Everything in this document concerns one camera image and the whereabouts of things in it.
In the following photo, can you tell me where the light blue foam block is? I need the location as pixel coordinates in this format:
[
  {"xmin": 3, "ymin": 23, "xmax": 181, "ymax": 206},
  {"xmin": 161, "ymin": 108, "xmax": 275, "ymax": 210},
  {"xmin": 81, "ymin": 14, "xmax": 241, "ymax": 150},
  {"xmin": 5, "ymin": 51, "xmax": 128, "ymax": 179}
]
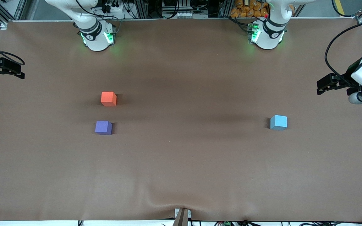
[{"xmin": 270, "ymin": 115, "xmax": 288, "ymax": 131}]

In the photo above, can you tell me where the orange foam block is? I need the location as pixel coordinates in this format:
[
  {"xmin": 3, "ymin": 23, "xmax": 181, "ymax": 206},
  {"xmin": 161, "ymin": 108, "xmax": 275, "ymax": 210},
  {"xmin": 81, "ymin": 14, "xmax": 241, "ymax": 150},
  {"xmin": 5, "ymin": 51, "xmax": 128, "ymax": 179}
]
[{"xmin": 101, "ymin": 91, "xmax": 118, "ymax": 107}]

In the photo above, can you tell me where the purple foam block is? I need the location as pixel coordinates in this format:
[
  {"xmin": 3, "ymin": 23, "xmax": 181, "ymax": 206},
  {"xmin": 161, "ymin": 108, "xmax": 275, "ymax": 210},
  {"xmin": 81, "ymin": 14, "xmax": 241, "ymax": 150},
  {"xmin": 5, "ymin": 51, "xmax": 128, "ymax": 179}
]
[{"xmin": 95, "ymin": 121, "xmax": 113, "ymax": 135}]

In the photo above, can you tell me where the white terminal block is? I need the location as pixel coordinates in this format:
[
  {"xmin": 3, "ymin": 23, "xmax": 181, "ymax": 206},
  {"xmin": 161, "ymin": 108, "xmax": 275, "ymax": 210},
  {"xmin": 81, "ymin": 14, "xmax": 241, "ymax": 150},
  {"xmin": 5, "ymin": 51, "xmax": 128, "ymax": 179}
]
[{"xmin": 176, "ymin": 11, "xmax": 200, "ymax": 19}]

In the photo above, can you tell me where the bag of orange items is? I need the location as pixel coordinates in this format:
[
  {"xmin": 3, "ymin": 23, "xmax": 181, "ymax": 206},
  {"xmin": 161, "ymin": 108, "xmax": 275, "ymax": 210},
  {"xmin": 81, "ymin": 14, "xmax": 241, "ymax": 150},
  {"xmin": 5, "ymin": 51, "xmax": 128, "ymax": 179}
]
[{"xmin": 230, "ymin": 0, "xmax": 269, "ymax": 18}]

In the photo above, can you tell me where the white power strip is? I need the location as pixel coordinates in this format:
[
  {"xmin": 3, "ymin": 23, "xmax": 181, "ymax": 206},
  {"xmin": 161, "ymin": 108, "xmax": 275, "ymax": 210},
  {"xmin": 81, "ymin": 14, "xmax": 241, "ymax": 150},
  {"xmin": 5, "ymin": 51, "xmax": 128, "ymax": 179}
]
[{"xmin": 101, "ymin": 0, "xmax": 128, "ymax": 13}]

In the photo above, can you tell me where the brown table mat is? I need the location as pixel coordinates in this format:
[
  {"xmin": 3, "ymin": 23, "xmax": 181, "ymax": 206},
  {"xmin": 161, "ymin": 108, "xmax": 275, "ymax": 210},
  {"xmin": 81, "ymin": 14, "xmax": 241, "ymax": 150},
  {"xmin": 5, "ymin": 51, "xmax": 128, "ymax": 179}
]
[{"xmin": 0, "ymin": 18, "xmax": 362, "ymax": 222}]

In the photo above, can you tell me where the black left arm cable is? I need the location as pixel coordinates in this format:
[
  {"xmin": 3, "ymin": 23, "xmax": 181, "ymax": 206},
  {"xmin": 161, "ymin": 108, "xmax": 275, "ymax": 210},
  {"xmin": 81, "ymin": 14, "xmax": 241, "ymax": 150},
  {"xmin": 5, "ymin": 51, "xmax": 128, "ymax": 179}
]
[{"xmin": 325, "ymin": 18, "xmax": 362, "ymax": 90}]

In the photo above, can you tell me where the aluminium frame post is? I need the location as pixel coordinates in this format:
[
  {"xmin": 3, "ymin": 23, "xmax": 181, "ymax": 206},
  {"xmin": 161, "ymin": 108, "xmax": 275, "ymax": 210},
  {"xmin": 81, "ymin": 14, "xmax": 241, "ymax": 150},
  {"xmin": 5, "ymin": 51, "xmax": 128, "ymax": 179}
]
[
  {"xmin": 133, "ymin": 0, "xmax": 151, "ymax": 19},
  {"xmin": 219, "ymin": 0, "xmax": 233, "ymax": 18}
]

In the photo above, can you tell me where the white post bracket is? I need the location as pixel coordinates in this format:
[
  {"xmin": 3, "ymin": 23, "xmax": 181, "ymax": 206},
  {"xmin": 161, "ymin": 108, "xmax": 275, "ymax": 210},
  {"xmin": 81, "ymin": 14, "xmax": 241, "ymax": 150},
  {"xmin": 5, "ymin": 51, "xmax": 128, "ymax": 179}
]
[{"xmin": 175, "ymin": 208, "xmax": 192, "ymax": 219}]

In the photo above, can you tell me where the brown camera post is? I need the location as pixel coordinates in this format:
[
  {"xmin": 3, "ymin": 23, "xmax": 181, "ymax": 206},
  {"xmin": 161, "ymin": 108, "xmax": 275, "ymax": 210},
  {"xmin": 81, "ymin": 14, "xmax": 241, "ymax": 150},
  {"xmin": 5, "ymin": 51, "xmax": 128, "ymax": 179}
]
[{"xmin": 173, "ymin": 208, "xmax": 189, "ymax": 226}]

